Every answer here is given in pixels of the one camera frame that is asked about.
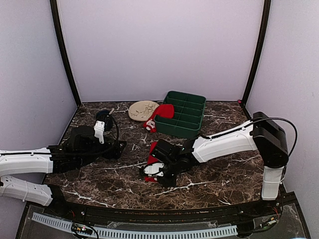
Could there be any beige bird pattern plate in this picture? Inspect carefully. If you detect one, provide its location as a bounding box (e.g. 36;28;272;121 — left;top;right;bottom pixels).
128;101;159;122

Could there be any white slotted cable duct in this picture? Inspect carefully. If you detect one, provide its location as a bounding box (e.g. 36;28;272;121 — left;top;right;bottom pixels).
31;213;238;239

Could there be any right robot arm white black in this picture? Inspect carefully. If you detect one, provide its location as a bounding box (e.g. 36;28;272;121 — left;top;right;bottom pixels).
143;112;293;216

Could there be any black frame post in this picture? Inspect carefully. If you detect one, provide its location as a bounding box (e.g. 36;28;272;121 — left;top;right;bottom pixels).
49;0;82;107
241;0;271;108

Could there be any dark blue cup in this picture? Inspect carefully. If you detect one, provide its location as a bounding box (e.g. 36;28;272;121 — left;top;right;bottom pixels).
96;110;113;132

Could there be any green divided plastic organizer tray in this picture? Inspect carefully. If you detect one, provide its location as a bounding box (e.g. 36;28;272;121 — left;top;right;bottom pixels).
155;91;206;139

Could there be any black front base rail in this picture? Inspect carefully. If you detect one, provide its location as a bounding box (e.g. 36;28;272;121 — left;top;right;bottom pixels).
30;192;297;225

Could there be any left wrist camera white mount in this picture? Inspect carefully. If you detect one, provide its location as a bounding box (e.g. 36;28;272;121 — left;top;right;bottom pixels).
94;120;105;144

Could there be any black left frame post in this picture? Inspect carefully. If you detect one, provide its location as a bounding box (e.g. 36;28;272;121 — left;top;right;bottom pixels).
49;0;82;107

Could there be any red sock plain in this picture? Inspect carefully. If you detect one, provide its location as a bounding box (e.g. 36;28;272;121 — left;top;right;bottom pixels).
144;141;160;184

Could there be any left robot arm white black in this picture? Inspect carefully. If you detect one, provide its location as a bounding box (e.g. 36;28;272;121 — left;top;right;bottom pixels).
0;125;127;217

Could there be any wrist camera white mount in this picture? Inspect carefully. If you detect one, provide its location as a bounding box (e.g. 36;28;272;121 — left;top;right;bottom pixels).
140;162;164;177
94;120;105;144

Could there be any red Santa sock in tray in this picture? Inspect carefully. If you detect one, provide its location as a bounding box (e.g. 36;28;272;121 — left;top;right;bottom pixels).
143;104;174;132

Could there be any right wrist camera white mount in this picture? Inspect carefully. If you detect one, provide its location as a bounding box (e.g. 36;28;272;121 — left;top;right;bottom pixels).
140;162;164;177

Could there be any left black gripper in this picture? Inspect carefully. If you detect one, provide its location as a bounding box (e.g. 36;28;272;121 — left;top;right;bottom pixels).
77;136;126;167

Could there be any black right frame post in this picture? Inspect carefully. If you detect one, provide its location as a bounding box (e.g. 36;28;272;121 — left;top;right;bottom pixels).
241;0;271;108

